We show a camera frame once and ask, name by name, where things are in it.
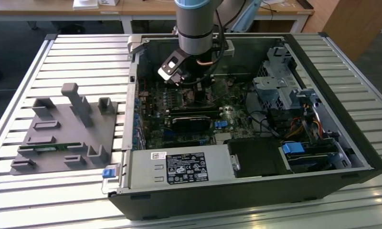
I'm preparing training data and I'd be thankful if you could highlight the CPU socket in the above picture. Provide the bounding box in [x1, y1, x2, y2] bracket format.
[178, 88, 215, 107]

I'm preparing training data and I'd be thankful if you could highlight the grey metal drive cage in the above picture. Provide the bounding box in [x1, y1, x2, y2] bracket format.
[252, 46, 309, 112]

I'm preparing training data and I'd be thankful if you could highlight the black graphics card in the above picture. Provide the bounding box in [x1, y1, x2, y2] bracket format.
[168, 115, 211, 134]

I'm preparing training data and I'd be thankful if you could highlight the green motherboard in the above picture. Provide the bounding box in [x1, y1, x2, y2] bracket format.
[135, 77, 270, 151]

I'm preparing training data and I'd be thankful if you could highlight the pale blue teach pendant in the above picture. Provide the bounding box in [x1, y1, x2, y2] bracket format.
[232, 0, 262, 33]

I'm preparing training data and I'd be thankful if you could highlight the silver finned heatsink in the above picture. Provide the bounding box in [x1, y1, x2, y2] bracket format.
[214, 133, 232, 145]

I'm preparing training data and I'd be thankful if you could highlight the black plastic fan shroud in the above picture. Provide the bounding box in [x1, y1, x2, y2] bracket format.
[224, 137, 291, 179]

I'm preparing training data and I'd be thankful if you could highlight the blue disk carrier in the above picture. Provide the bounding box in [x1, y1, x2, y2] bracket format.
[282, 141, 307, 156]

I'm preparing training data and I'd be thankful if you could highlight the grey power supply unit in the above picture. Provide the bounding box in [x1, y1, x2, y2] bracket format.
[125, 144, 240, 191]

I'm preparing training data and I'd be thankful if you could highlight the white cardboard box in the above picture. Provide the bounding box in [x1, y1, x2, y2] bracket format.
[72, 0, 100, 11]

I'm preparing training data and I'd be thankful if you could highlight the grey parts rack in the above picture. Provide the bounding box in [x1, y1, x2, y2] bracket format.
[11, 82, 121, 177]

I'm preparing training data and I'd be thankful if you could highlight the wooden cabinet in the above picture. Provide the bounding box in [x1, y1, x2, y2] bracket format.
[301, 0, 382, 62]

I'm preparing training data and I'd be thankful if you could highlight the green RAM stick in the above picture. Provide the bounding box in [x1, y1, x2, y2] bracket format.
[19, 142, 84, 152]

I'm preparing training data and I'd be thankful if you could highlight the black open PC case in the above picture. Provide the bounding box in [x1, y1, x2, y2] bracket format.
[107, 32, 382, 221]

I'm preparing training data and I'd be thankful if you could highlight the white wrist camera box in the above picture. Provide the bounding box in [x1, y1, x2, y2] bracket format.
[158, 49, 191, 84]

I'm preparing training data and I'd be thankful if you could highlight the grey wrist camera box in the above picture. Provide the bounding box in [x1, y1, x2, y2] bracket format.
[214, 39, 235, 57]

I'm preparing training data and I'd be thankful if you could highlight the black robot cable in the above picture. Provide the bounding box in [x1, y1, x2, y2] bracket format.
[178, 22, 227, 85]

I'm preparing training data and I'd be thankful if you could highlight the thick black cable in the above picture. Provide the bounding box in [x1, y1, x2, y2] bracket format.
[246, 108, 287, 139]

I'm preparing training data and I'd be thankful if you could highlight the wooden desk white frame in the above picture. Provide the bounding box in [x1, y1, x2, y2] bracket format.
[0, 0, 315, 34]

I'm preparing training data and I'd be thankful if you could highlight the yellow red wire bundle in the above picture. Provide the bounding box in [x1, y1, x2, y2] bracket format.
[289, 116, 326, 142]

